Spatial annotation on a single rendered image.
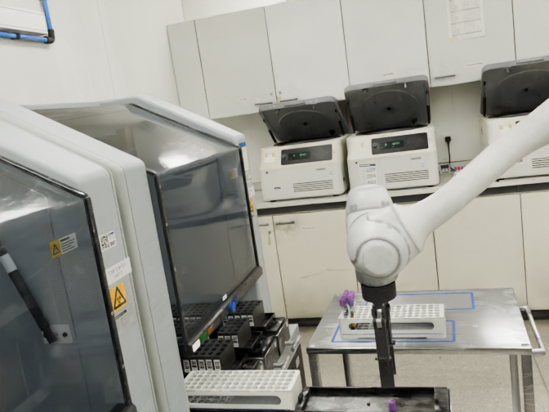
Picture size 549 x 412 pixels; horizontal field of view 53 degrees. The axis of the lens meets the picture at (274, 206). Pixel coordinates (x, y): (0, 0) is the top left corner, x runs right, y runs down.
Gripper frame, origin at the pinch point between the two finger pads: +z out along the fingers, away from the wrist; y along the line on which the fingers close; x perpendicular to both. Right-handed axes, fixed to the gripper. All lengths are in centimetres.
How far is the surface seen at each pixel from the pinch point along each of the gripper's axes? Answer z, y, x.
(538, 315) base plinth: 88, -236, 69
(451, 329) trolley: 8.5, -39.2, 14.8
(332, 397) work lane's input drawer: 10.3, -4.7, -14.4
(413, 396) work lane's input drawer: 10.3, -5.3, 4.7
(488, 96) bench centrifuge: -49, -269, 53
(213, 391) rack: 4.5, 3.1, -41.7
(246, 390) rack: 4.1, 3.0, -33.3
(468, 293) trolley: 9, -67, 21
